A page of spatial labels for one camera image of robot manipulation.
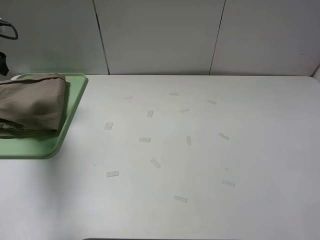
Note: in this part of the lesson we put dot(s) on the khaki shorts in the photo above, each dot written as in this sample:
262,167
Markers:
32,105

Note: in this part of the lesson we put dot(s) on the green plastic tray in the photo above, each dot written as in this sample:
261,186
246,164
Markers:
44,146

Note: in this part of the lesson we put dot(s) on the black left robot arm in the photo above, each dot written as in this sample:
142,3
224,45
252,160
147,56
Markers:
3,64

